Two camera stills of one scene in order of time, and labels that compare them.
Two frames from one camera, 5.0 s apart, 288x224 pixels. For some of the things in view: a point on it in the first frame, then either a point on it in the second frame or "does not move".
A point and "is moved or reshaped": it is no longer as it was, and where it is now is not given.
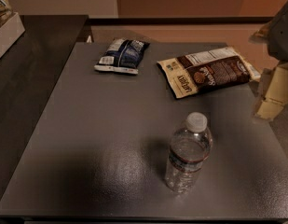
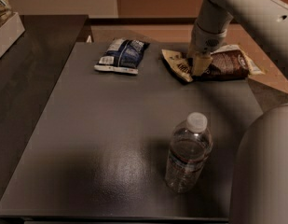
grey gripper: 281,37 to 207,41
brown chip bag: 206,71 is moved or reshaped
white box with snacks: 8,26 does not move
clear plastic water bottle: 190,147 does not move
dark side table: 24,81 does not move
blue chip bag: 123,55 does not move
